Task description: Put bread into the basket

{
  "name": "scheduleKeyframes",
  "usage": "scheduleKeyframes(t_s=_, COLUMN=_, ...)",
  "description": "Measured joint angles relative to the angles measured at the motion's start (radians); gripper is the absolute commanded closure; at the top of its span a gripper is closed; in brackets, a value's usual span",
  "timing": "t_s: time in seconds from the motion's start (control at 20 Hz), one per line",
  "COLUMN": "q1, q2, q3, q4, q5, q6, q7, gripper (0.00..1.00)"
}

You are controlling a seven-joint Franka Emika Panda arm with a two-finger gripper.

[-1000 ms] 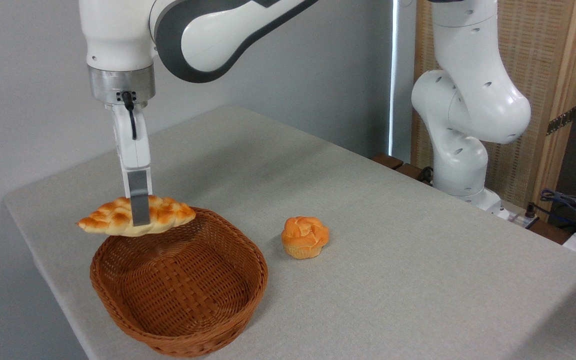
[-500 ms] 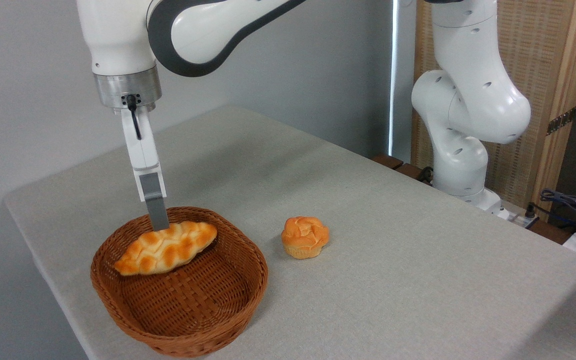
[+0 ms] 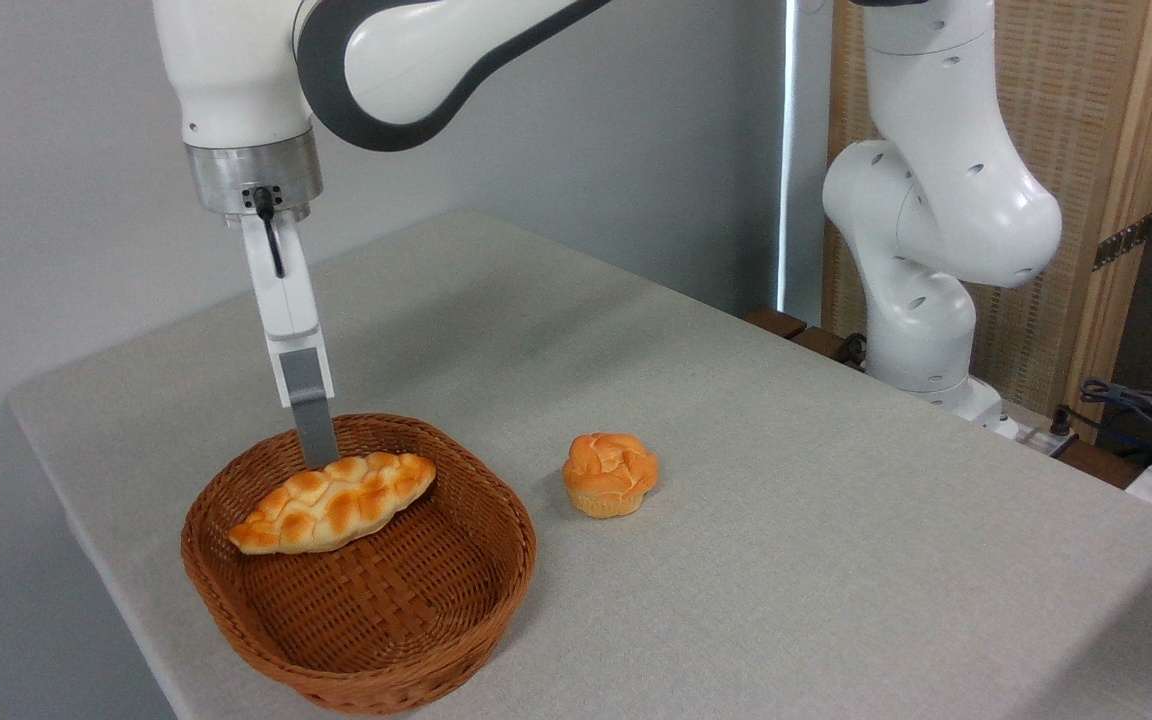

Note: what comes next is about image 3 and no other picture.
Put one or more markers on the metal screen hinge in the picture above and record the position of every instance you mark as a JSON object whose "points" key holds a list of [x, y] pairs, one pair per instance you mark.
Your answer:
{"points": [[1123, 241]]}

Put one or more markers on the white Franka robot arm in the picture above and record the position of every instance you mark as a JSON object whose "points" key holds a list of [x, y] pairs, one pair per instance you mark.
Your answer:
{"points": [[226, 70]]}

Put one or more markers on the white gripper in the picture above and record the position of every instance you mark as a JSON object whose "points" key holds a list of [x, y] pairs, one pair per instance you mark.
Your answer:
{"points": [[286, 300]]}

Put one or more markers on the round muffin-shaped bread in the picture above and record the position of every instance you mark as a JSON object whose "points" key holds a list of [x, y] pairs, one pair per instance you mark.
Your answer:
{"points": [[609, 475]]}

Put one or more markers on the brown woven wicker basket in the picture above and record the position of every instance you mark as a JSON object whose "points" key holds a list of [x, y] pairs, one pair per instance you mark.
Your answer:
{"points": [[386, 620]]}

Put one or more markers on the long braided bread loaf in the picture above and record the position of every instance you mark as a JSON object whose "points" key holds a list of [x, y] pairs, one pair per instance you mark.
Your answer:
{"points": [[336, 505]]}

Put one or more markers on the brown wooden base board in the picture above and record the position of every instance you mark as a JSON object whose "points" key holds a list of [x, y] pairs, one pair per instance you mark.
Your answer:
{"points": [[781, 322]]}

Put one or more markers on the white vertical wall trim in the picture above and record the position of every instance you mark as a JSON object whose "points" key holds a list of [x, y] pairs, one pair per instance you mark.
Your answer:
{"points": [[787, 150]]}

